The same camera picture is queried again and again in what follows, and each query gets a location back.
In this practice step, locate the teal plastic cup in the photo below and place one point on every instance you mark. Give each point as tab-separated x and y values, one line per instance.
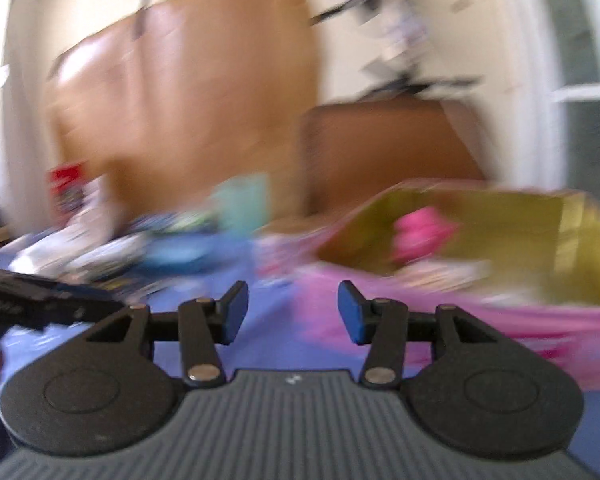
242	202

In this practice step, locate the pink fluffy plush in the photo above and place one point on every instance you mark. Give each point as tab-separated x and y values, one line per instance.
422	232

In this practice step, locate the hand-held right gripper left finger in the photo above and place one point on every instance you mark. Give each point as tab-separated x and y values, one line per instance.
235	310

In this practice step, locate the white window frame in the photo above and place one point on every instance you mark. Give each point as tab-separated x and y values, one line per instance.
580	92

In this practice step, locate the brown woven cushion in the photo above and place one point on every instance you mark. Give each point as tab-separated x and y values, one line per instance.
380	150

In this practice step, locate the red printed box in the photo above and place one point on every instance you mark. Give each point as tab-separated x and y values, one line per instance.
67	177

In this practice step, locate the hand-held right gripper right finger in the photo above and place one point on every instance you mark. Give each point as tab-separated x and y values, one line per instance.
352	312

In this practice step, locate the blue bedsheet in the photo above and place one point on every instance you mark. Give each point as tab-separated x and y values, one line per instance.
275	325

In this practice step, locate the pink biscuit tin box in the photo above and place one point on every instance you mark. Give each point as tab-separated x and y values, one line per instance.
530	330

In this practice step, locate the white plastic bag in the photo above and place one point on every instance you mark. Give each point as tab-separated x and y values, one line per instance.
92	205

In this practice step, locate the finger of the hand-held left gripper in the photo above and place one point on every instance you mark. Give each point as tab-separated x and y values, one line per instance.
80	305

